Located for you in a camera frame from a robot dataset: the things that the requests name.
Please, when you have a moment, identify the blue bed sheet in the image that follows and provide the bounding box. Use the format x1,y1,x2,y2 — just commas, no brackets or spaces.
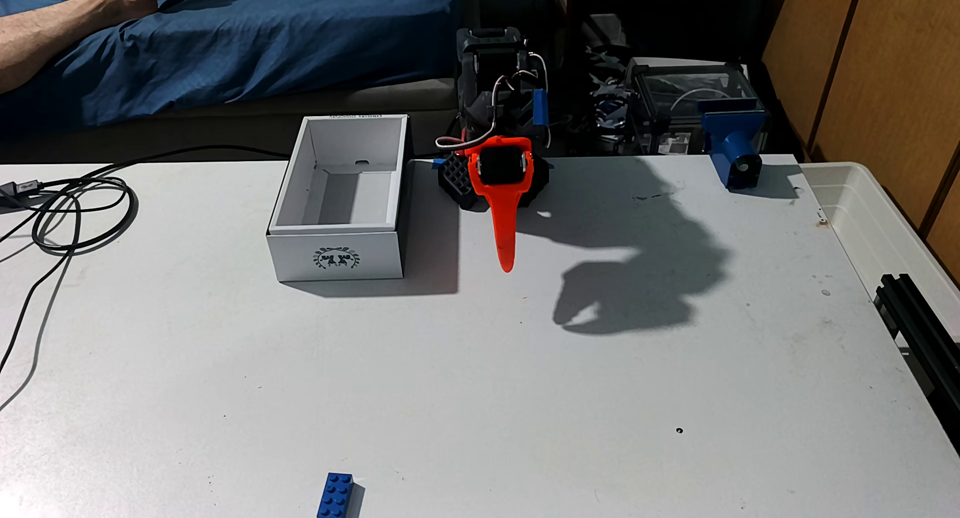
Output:
0,0,460,138

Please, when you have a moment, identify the clear plastic case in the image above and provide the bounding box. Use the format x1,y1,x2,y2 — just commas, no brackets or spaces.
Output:
626,56,760,156

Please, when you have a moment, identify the black coiled cable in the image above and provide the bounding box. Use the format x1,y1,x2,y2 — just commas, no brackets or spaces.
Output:
0,144,294,414

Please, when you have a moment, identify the wooden cabinet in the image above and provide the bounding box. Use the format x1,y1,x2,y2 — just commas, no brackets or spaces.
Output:
761,0,960,286

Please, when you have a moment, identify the grey bed base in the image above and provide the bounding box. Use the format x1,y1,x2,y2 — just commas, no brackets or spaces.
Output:
0,79,460,165

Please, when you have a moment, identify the blue printed mount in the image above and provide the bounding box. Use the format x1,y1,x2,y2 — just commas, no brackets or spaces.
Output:
699,100,768,191

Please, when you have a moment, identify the blue toy brick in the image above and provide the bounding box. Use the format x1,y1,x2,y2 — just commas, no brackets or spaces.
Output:
316,472,355,518

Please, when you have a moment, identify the black aluminium rail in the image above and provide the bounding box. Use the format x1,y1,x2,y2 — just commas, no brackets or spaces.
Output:
873,273,960,453

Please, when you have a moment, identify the white cardboard box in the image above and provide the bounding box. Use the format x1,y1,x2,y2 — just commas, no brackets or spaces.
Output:
265,113,412,283

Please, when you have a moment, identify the white plastic bin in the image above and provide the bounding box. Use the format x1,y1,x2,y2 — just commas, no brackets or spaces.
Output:
798,161,960,331

